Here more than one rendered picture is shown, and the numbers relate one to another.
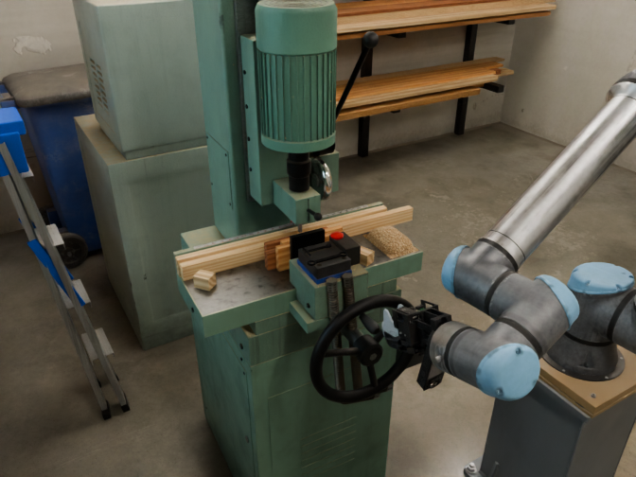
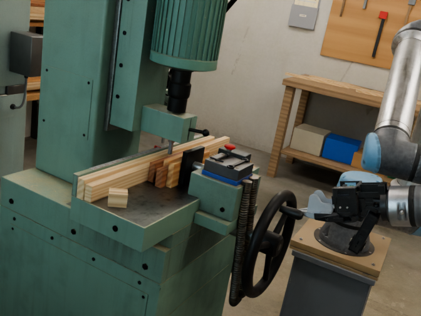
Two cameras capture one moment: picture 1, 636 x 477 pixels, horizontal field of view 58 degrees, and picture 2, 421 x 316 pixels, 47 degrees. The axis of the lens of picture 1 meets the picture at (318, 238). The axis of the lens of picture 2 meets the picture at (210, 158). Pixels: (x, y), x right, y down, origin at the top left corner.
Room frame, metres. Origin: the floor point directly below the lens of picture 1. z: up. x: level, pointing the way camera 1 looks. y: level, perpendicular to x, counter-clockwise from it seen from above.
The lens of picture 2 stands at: (0.21, 0.69, 1.38)
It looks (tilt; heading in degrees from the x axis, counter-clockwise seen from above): 18 degrees down; 324
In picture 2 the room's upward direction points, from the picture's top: 10 degrees clockwise
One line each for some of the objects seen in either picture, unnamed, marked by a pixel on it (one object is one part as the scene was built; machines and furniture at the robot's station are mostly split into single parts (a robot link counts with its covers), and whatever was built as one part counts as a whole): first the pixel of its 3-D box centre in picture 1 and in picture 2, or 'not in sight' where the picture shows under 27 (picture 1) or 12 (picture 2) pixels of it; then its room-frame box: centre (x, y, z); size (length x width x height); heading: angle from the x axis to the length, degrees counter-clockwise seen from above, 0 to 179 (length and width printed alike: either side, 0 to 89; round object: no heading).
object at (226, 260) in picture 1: (306, 239); (171, 162); (1.31, 0.03, 0.92); 0.67 x 0.02 x 0.04; 118
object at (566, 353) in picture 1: (583, 339); (346, 229); (1.25, -0.74, 0.64); 0.19 x 0.19 x 0.10
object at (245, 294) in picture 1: (311, 279); (193, 194); (1.20, 0.02, 0.87); 0.61 x 0.30 x 0.06; 118
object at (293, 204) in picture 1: (296, 202); (168, 125); (1.32, 0.05, 1.03); 0.14 x 0.07 x 0.09; 28
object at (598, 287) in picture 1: (598, 300); (358, 197); (1.24, -0.75, 0.77); 0.17 x 0.15 x 0.18; 37
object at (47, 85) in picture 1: (81, 164); not in sight; (2.89, 1.27, 0.48); 0.64 x 0.54 x 0.97; 123
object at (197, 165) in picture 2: (312, 254); (201, 168); (1.19, 0.01, 0.95); 0.09 x 0.07 x 0.09; 118
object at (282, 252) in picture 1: (310, 250); (188, 167); (1.24, 0.02, 0.93); 0.18 x 0.02 x 0.07; 118
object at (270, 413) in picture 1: (286, 374); (113, 314); (1.41, 0.10, 0.36); 0.58 x 0.45 x 0.71; 28
